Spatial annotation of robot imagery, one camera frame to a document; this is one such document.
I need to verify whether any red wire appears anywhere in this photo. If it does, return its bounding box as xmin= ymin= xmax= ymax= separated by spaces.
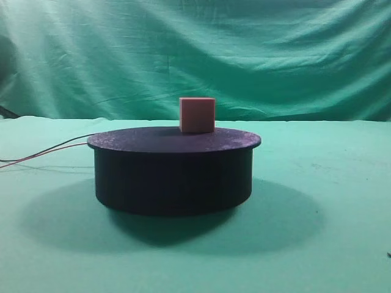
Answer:
xmin=0 ymin=142 xmax=89 ymax=170

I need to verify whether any green backdrop cloth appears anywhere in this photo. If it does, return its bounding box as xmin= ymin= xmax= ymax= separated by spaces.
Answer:
xmin=1 ymin=1 xmax=390 ymax=121

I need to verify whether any pink cube block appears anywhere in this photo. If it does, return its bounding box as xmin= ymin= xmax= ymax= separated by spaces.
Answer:
xmin=180 ymin=97 xmax=216 ymax=133

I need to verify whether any black wire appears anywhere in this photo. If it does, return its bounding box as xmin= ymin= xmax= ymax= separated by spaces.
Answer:
xmin=0 ymin=132 xmax=101 ymax=162

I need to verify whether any black round turntable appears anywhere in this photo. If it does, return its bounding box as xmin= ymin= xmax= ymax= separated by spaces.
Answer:
xmin=87 ymin=126 xmax=261 ymax=217

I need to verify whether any green table cloth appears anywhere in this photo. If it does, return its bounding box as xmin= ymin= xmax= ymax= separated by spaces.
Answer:
xmin=1 ymin=121 xmax=390 ymax=292

